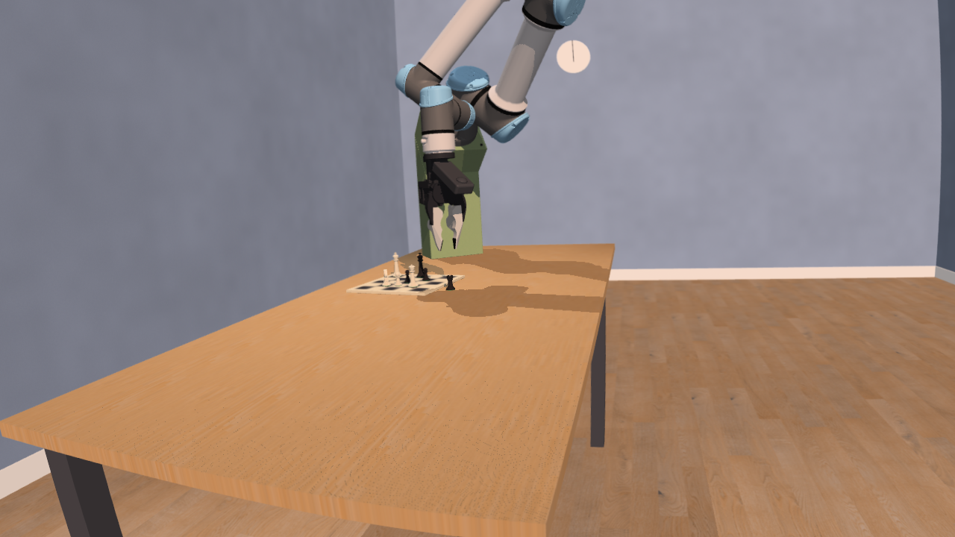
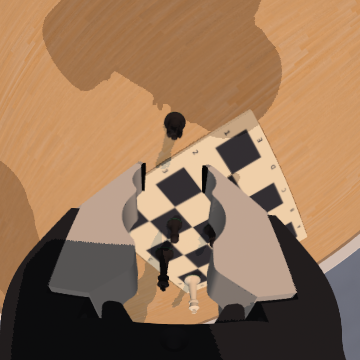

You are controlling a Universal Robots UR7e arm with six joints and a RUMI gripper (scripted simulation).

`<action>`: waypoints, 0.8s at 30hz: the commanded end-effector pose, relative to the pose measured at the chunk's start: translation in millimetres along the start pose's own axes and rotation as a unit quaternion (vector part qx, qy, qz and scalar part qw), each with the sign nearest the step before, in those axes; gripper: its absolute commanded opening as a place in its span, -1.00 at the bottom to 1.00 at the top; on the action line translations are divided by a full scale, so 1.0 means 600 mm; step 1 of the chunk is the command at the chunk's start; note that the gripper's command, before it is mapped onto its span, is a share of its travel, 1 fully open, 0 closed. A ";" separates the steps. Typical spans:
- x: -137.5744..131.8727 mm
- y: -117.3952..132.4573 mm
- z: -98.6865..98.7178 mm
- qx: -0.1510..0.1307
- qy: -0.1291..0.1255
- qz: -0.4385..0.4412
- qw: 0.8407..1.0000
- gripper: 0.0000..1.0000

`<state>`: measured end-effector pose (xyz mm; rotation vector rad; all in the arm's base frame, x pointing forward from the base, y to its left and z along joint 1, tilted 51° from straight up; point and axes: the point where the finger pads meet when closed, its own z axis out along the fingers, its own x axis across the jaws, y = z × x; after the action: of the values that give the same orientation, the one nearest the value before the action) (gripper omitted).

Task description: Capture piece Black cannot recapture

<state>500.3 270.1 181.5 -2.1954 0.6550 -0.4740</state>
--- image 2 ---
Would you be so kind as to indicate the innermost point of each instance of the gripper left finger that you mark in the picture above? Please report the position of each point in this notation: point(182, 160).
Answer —
point(84, 260)

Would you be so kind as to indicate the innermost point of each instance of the black and cream chessboard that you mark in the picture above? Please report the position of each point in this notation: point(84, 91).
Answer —
point(241, 152)

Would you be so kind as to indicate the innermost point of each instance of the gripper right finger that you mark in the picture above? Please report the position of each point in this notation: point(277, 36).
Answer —
point(258, 263)

